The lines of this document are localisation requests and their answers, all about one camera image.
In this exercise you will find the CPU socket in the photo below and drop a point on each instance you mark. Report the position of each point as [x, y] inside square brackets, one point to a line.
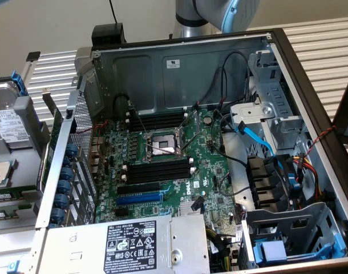
[162, 142]

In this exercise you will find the metal disk cage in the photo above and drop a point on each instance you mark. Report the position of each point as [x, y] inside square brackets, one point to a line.
[305, 225]

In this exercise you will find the short black expansion slot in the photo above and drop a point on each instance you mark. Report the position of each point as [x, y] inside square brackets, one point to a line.
[123, 211]

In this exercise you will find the blue disk caddy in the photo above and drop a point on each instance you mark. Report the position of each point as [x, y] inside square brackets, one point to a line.
[274, 251]

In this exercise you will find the blue disk bracket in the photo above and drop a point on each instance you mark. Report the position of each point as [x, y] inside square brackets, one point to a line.
[19, 82]

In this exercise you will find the silver chipset heatsink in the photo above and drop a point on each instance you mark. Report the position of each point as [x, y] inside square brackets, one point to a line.
[185, 209]

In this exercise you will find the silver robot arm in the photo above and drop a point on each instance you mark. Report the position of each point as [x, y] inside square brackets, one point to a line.
[216, 14]

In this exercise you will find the blue slot retainer clip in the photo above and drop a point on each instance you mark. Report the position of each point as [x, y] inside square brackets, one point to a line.
[64, 187]
[72, 149]
[57, 214]
[66, 173]
[67, 161]
[60, 200]

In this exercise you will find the green motherboard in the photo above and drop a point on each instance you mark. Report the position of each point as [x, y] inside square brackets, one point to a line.
[214, 177]

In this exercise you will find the grey metal PC case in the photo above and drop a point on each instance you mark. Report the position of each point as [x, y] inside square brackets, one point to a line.
[139, 77]

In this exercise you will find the dark brown panel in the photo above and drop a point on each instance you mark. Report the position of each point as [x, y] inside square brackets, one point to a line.
[346, 114]

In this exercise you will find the blue expansion slot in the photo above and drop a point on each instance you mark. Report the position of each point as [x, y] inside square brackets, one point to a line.
[138, 199]

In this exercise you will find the green graphics card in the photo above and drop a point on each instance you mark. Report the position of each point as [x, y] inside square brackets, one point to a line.
[52, 142]

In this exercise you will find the grey power supply unit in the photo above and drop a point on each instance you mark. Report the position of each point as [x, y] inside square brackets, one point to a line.
[82, 245]

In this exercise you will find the black plastic fan shroud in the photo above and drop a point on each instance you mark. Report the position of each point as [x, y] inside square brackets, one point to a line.
[265, 182]

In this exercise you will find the silver CPU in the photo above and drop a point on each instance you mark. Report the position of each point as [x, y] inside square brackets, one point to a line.
[4, 171]

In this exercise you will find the blue case latch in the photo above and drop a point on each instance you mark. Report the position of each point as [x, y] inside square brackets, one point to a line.
[13, 266]

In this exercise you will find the grey parts rack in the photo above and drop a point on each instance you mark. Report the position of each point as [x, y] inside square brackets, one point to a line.
[28, 114]

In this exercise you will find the silver coin cell battery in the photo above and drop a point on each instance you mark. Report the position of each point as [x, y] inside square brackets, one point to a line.
[208, 120]

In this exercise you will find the black plastic box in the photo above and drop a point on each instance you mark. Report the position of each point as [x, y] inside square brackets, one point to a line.
[108, 35]

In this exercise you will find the blue plastic clip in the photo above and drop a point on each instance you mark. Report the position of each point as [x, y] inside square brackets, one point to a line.
[293, 181]

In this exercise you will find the silver hard disk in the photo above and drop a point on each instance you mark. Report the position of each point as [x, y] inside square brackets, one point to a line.
[8, 122]

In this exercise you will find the black rail end cap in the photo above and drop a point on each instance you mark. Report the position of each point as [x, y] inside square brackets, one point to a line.
[32, 56]

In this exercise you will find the metal disk bay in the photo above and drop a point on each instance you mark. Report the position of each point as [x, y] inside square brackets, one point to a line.
[276, 94]

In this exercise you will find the thin metal locking lever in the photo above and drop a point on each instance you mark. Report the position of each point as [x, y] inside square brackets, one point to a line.
[162, 150]
[194, 140]

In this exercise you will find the long black expansion slot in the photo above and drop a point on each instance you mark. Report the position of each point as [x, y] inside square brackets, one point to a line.
[138, 188]

